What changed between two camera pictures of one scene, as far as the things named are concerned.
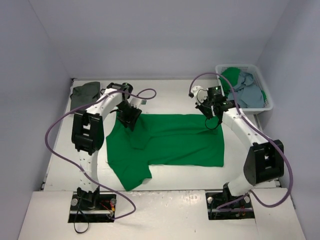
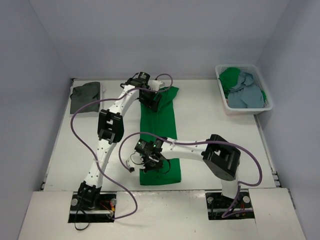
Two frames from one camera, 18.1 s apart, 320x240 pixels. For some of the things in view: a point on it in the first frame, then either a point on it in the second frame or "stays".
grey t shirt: (86, 94) stays
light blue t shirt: (248, 93) stays
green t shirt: (161, 139) to (160, 124)
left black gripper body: (129, 115) to (152, 102)
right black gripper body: (208, 111) to (152, 163)
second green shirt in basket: (232, 75) stays
